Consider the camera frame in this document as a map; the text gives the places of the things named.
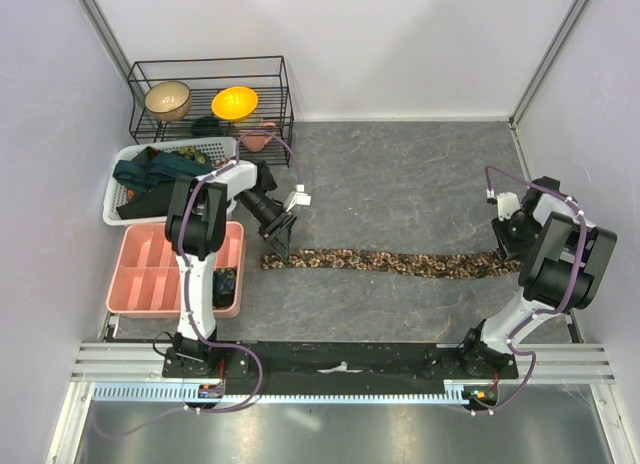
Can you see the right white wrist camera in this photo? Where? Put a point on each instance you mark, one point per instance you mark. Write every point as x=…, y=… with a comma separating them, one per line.
x=507, y=203

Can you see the light blue cable duct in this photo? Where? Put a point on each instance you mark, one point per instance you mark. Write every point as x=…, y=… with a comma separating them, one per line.
x=196, y=393

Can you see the orange bowl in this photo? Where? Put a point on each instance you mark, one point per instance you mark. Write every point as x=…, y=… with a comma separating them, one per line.
x=234, y=103

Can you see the aluminium rail frame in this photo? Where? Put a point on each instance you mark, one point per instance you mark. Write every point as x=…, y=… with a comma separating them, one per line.
x=564, y=407

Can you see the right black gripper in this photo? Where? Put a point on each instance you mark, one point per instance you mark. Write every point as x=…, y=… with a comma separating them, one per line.
x=509, y=247

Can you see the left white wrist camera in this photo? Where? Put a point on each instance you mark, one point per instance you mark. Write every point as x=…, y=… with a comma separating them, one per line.
x=297, y=197

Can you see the beige bowl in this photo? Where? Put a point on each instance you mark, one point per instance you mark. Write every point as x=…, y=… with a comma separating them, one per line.
x=169, y=101

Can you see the rolled dark floral tie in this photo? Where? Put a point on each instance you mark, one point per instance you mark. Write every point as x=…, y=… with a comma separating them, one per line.
x=224, y=287

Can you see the green floral tie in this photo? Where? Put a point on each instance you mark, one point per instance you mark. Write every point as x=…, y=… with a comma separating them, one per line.
x=192, y=154

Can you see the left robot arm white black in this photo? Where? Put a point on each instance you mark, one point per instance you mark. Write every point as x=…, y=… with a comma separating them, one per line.
x=196, y=229

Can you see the pink mug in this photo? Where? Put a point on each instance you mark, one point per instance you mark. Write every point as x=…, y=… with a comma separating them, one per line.
x=256, y=138

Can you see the white perforated basket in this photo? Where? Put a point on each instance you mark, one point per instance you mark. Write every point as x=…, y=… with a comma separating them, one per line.
x=219, y=149

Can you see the teal tie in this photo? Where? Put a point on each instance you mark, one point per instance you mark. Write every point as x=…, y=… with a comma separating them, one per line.
x=151, y=167

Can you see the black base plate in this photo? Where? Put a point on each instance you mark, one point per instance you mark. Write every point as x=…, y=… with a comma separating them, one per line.
x=343, y=366

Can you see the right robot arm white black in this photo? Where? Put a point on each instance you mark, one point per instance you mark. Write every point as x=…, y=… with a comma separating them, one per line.
x=564, y=258

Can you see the dark green bowl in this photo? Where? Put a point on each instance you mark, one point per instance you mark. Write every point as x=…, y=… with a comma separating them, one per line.
x=206, y=126

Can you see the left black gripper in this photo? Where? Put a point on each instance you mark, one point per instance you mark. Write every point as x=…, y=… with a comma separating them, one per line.
x=278, y=231

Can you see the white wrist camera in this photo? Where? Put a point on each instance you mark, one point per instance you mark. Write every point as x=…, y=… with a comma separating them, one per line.
x=297, y=197
x=507, y=203

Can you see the black tie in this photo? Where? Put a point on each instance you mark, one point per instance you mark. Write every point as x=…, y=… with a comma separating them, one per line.
x=154, y=203

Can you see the brown floral tie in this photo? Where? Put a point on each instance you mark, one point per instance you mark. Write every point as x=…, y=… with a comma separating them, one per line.
x=485, y=264

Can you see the pink divided tray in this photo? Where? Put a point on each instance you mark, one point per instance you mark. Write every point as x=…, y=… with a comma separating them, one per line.
x=146, y=281

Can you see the black wire rack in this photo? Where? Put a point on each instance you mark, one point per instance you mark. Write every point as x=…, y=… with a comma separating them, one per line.
x=266, y=75

